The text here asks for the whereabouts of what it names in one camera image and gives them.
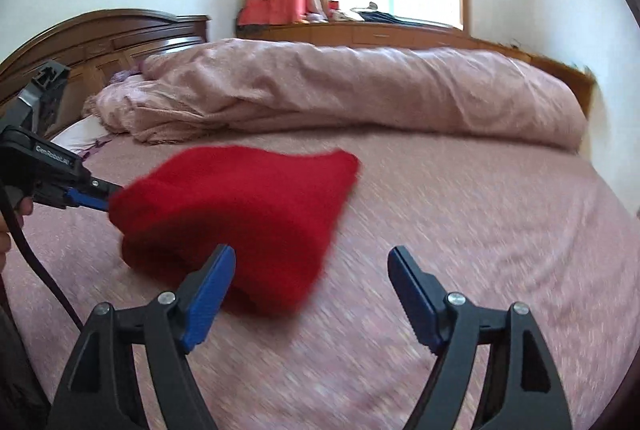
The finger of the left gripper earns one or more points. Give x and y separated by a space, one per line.
95 195

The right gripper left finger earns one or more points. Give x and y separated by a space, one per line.
99 387

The red knit sweater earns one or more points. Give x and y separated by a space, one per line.
277 212

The dark clothes on cabinet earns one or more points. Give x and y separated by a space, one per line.
368 15

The white lilac pillow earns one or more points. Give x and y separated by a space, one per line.
83 137

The dark wooden headboard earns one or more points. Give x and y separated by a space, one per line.
96 46

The pink rolled duvet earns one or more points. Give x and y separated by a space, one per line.
265 86

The pink floral bed sheet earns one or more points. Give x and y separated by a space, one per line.
500 222

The long wooden low cabinet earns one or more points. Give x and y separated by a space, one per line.
368 35

